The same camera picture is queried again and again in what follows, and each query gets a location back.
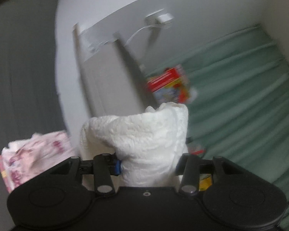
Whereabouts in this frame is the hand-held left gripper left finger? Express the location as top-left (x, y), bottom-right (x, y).
top-left (49, 153), bottom-right (122, 196)

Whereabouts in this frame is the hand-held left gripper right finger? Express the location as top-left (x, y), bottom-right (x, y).
top-left (175, 153), bottom-right (247, 196)

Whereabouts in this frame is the white knit cardigan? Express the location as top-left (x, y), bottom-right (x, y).
top-left (79, 102), bottom-right (189, 188)

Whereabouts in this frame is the red printed box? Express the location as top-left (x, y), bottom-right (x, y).
top-left (146, 64), bottom-right (198, 105)

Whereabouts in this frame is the green curtain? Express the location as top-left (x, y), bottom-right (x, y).
top-left (142, 24), bottom-right (289, 231)

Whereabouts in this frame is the white charger cable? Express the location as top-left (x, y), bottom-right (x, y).
top-left (124, 25), bottom-right (160, 47)

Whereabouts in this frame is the white wall charger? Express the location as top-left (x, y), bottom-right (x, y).
top-left (145, 9), bottom-right (174, 29)

